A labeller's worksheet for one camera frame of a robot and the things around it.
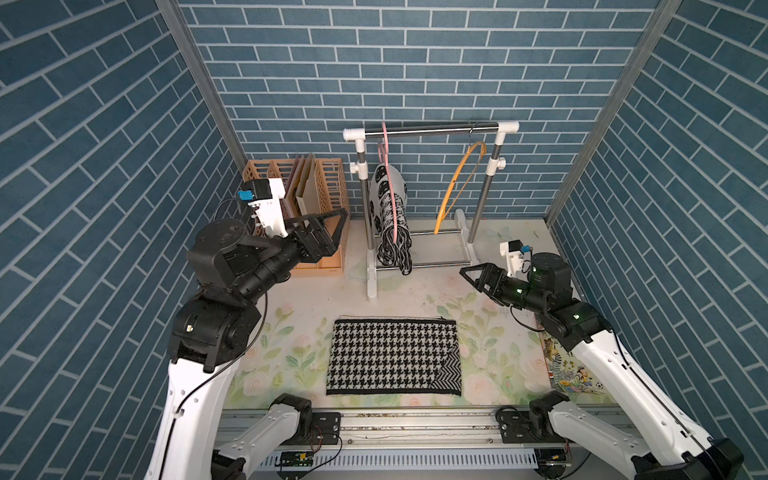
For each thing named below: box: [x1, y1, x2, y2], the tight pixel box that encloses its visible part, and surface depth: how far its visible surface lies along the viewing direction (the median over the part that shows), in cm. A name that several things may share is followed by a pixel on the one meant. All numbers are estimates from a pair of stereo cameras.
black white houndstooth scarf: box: [326, 315, 462, 396], surface depth 86 cm
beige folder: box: [295, 153, 321, 219], surface depth 96 cm
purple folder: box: [282, 155, 306, 220], surface depth 90 cm
